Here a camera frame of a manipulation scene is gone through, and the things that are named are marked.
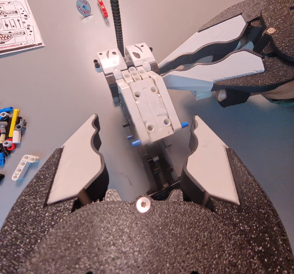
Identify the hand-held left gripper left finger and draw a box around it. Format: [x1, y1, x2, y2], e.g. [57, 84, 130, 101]
[46, 114, 111, 205]

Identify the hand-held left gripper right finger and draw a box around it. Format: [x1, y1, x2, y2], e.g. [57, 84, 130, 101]
[179, 115, 241, 205]

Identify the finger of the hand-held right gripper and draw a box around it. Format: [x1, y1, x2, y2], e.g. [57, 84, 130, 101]
[158, 13, 249, 73]
[162, 49, 267, 101]

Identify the toy brick model car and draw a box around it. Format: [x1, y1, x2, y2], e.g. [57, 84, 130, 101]
[94, 0, 190, 197]

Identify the white angled brick piece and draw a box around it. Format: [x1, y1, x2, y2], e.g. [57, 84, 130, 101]
[11, 153, 40, 181]

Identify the pile of small brick pieces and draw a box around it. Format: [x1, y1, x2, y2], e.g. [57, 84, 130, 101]
[0, 106, 27, 169]

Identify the red brick beam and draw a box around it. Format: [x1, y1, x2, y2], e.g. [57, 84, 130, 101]
[95, 0, 109, 16]

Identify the round grey disc piece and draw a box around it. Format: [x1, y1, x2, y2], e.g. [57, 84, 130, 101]
[75, 0, 93, 16]

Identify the sticker sheet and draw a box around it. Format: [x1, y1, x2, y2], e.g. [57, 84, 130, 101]
[0, 0, 46, 56]

